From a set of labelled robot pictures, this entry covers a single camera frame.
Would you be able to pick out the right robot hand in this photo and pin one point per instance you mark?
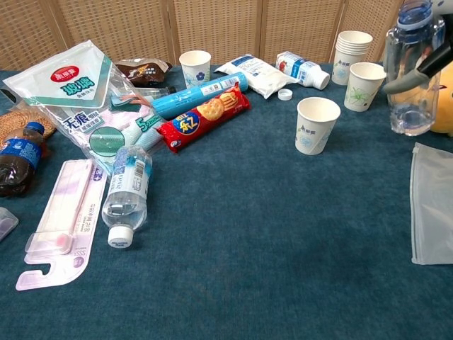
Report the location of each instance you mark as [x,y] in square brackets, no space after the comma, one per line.
[439,60]

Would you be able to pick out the clear bottle with blue neck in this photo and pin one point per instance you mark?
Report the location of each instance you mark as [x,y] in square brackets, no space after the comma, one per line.
[407,106]

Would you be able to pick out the small white blue milk bottle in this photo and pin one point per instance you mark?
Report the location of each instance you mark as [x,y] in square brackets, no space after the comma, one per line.
[301,69]

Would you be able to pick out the white bottle cap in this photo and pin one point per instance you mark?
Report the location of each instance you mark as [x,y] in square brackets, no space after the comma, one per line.
[285,94]

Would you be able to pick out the water bottle with white cap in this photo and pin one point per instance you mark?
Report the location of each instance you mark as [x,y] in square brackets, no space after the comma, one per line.
[125,191]

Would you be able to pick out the small cola bottle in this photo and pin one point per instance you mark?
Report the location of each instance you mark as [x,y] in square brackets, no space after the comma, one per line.
[17,159]

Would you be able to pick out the yellow plush duck toy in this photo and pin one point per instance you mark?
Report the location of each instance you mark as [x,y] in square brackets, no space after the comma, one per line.
[446,106]

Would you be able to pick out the paper cup with green flower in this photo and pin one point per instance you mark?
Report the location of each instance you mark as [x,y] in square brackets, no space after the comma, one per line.
[364,88]

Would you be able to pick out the woven bamboo folding screen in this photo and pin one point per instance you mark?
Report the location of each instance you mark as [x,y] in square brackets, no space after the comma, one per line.
[124,28]
[371,17]

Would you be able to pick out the paper cup top right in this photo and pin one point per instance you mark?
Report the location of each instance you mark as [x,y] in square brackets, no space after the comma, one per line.
[348,53]

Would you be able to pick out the paper cup with pale print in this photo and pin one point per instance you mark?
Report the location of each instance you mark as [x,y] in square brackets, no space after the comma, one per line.
[316,127]

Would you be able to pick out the frosted zip bag with rolls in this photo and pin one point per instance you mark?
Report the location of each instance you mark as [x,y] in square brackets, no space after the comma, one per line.
[433,205]

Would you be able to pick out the white milk pouch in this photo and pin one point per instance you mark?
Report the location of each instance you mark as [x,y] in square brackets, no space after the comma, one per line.
[262,76]

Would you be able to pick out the red cracker package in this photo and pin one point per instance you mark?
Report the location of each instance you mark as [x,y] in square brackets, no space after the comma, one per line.
[205,117]

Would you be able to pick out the paper cup with blue flower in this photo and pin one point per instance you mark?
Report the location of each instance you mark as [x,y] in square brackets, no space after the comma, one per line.
[194,71]

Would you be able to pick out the blue tube roll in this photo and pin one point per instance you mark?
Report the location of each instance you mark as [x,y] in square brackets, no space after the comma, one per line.
[191,95]

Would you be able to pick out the blue table cloth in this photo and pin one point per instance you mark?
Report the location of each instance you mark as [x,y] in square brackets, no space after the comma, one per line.
[247,248]

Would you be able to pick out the brown chocolate snack package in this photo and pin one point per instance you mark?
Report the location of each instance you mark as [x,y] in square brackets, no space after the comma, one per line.
[141,72]

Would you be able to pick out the pastel cleaning cloth package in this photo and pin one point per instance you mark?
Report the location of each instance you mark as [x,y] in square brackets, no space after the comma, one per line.
[113,134]

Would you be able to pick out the white green glass cloth bag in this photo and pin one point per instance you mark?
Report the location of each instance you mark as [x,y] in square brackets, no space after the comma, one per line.
[70,81]

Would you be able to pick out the pink toothbrush package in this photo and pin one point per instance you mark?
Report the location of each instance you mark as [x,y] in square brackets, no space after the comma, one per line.
[67,212]

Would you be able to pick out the woven round coaster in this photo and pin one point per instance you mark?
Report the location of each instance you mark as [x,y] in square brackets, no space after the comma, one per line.
[14,118]

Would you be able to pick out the small clear purple box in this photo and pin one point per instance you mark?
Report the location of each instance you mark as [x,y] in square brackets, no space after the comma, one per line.
[7,223]

